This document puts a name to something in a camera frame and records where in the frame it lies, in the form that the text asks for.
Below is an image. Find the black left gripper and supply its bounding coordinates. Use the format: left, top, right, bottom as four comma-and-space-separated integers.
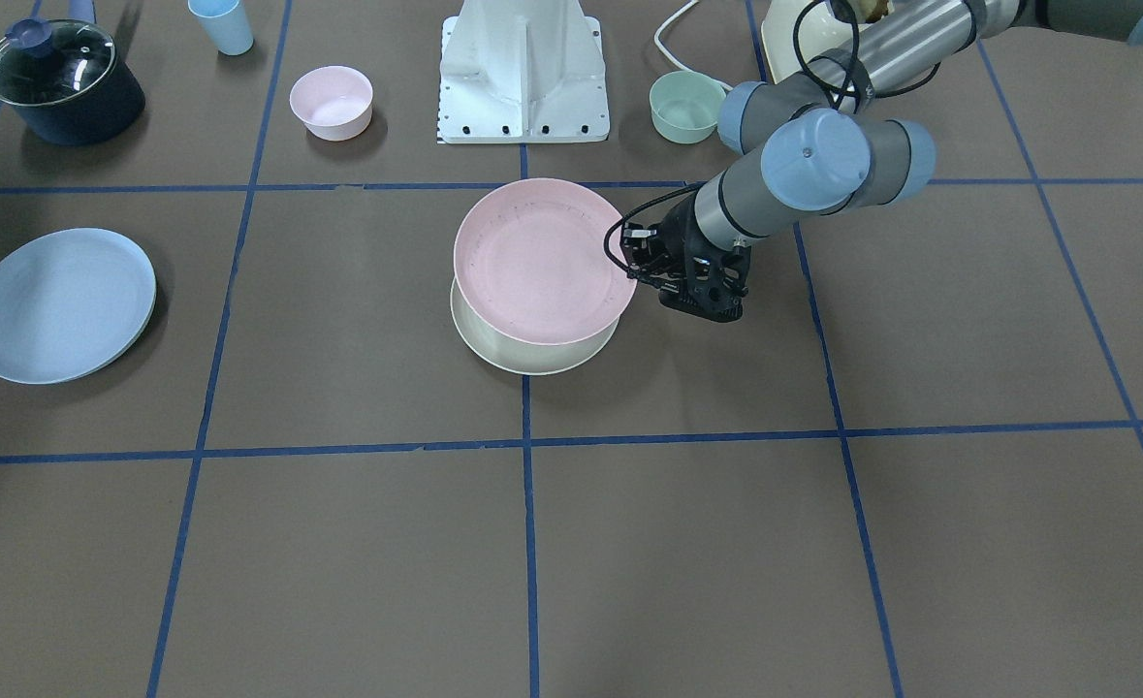
621, 199, 751, 323

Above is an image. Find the pink plate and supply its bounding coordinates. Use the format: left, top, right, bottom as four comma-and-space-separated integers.
453, 178, 637, 345

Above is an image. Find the blue plate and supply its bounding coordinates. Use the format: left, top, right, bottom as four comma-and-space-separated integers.
0, 227, 155, 385

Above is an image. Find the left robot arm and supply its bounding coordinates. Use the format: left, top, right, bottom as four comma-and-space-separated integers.
604, 1, 1143, 323

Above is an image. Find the green bowl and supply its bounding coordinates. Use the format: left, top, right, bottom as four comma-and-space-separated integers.
648, 70, 729, 145

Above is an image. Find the cream white plate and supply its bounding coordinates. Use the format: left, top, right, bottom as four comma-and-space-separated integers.
450, 281, 620, 376

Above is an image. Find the cream toaster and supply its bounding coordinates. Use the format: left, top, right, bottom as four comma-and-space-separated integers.
760, 1, 853, 82

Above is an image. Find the pink bowl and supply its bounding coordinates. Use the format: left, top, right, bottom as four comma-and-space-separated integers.
288, 65, 373, 143

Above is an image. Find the light blue cup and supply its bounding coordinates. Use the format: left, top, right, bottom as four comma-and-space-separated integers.
187, 0, 255, 56

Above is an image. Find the dark blue pot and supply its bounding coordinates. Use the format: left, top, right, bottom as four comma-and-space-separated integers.
0, 16, 146, 146

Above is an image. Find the white power cable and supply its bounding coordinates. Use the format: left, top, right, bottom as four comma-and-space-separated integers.
653, 0, 735, 93

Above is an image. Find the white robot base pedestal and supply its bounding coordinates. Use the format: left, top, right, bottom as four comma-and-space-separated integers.
435, 1, 612, 144

